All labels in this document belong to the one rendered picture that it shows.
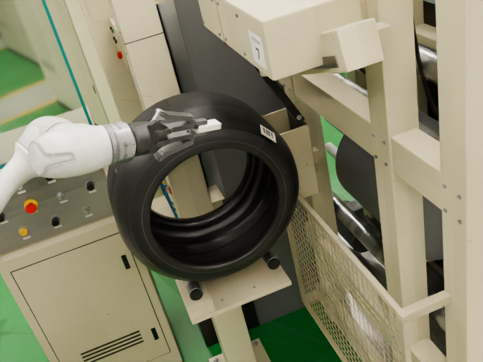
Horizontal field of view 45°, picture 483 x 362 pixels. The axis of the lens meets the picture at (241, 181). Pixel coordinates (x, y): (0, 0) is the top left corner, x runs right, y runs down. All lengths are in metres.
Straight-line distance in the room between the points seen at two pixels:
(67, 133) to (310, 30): 0.59
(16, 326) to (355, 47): 2.83
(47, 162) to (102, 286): 1.46
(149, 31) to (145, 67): 0.12
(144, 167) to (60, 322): 1.21
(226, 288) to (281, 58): 0.97
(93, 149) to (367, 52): 0.63
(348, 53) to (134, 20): 0.81
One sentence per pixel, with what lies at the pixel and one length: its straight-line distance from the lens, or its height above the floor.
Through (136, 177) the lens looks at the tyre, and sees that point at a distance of 1.68.
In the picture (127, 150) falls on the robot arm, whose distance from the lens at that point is 1.27.
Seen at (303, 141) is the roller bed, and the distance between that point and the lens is 2.14.
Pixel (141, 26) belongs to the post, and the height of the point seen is 1.69.
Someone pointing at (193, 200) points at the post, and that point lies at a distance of 2.17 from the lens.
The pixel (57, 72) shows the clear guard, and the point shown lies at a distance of 2.21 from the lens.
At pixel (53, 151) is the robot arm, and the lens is 1.21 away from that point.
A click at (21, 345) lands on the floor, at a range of 3.55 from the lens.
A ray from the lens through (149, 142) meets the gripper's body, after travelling 1.29.
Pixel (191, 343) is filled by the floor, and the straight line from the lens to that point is 3.08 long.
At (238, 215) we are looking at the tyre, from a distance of 2.14.
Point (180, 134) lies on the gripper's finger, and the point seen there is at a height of 1.58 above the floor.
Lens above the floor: 2.16
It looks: 31 degrees down
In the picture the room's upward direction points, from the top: 14 degrees counter-clockwise
